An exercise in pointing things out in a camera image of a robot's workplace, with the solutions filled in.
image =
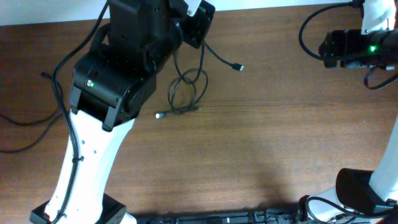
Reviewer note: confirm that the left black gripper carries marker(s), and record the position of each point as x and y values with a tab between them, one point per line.
199	23

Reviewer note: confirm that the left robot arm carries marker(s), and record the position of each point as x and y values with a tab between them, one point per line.
110	85

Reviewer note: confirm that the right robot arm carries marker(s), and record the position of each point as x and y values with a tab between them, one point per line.
364	109

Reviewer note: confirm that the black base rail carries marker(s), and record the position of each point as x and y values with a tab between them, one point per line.
267	216

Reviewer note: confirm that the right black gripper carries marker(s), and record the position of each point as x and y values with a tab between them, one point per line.
348	39

